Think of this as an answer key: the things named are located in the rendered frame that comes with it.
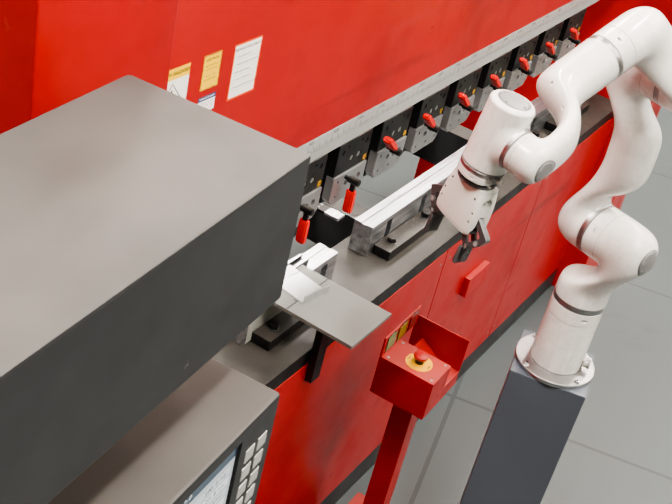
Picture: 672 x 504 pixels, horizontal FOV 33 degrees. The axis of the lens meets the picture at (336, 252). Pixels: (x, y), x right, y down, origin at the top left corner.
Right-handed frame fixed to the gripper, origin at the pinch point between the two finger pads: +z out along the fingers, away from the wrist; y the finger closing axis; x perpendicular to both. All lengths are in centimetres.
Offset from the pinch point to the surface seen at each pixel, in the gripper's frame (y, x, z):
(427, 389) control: 17, -42, 69
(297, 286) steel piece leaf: 41, -9, 50
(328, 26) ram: 49, 3, -17
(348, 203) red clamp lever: 48, -22, 31
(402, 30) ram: 61, -30, -8
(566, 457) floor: 25, -146, 140
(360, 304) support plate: 31, -20, 48
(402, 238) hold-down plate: 61, -60, 58
